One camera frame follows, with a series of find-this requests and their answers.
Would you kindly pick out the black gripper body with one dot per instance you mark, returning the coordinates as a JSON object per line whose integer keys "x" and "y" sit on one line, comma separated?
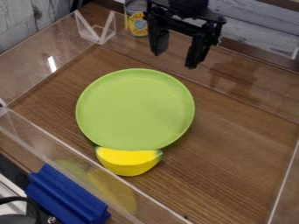
{"x": 162, "y": 10}

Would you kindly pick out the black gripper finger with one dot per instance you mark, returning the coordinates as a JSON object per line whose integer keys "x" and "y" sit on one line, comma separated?
{"x": 206, "y": 38}
{"x": 158, "y": 34}

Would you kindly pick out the yellow toy banana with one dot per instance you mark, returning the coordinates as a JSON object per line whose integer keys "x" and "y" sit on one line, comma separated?
{"x": 129, "y": 162}

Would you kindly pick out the green round plate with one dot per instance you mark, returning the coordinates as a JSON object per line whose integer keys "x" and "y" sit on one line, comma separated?
{"x": 135, "y": 110}

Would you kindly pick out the yellow labelled tin can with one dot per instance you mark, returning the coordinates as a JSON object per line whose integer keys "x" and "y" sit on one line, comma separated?
{"x": 135, "y": 22}

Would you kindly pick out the blue plastic clamp block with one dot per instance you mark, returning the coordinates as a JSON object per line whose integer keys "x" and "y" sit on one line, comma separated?
{"x": 64, "y": 199}

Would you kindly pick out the clear acrylic corner bracket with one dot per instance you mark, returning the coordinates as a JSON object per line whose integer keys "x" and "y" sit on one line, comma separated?
{"x": 95, "y": 33}

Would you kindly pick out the clear acrylic front wall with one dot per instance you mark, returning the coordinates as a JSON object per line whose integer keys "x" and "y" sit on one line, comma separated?
{"x": 62, "y": 169}

